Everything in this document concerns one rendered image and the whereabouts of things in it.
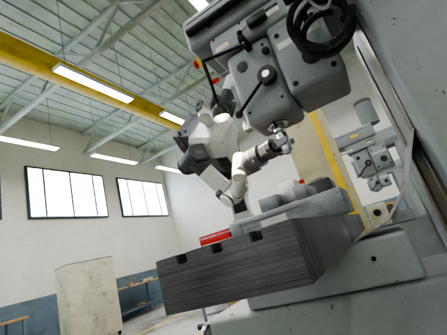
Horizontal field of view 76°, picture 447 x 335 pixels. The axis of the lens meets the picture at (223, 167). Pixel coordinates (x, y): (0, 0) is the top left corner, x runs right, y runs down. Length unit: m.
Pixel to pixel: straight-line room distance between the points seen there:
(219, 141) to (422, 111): 0.95
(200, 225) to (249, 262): 11.61
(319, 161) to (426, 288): 2.07
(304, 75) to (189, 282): 0.79
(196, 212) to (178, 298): 11.65
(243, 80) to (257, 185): 9.79
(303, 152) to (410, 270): 2.13
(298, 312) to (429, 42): 0.79
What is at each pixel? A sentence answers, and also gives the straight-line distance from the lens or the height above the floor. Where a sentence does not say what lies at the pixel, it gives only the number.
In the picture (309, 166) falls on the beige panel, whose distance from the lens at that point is 2.86.
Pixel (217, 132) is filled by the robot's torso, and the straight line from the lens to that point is 1.53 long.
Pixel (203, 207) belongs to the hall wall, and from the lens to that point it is 11.92.
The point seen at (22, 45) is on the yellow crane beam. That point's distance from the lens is 6.20.
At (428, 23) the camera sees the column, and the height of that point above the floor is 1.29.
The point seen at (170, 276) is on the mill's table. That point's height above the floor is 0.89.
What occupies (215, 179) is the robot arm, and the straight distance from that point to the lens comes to 1.43.
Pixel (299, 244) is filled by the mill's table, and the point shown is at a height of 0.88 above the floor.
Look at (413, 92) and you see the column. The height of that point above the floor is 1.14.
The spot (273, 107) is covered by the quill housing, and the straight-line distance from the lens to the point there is 1.06.
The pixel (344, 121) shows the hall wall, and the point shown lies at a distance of 10.51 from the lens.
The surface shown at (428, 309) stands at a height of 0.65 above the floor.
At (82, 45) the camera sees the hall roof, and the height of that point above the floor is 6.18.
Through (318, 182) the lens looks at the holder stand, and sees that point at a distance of 1.38.
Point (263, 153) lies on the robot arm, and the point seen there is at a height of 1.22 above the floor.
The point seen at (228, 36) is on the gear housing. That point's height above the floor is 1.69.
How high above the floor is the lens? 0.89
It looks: 17 degrees up
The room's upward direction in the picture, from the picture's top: 16 degrees counter-clockwise
